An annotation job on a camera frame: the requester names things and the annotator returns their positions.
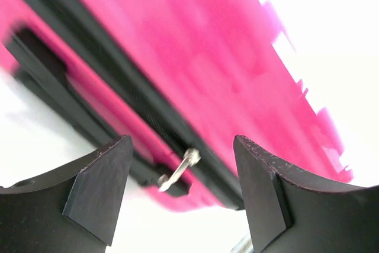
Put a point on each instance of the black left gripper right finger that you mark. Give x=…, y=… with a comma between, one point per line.
x=292, y=210

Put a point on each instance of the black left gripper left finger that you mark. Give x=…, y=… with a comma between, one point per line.
x=73, y=208

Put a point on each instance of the pink and teal suitcase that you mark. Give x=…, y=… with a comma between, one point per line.
x=181, y=77

